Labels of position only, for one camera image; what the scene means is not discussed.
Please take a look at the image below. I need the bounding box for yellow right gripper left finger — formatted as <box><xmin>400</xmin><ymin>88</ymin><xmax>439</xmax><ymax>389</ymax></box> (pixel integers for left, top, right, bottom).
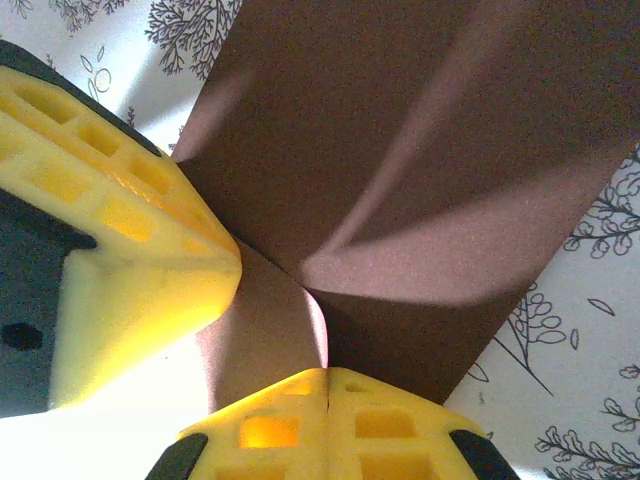
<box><xmin>149</xmin><ymin>367</ymin><xmax>329</xmax><ymax>480</ymax></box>

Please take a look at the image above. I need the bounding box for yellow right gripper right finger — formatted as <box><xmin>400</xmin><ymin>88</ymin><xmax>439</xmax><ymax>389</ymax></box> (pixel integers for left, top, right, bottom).
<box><xmin>327</xmin><ymin>367</ymin><xmax>506</xmax><ymax>480</ymax></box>

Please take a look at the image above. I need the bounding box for floral patterned table cover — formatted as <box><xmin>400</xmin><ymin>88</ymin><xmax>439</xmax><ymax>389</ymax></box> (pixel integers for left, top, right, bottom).
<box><xmin>0</xmin><ymin>0</ymin><xmax>640</xmax><ymax>480</ymax></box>

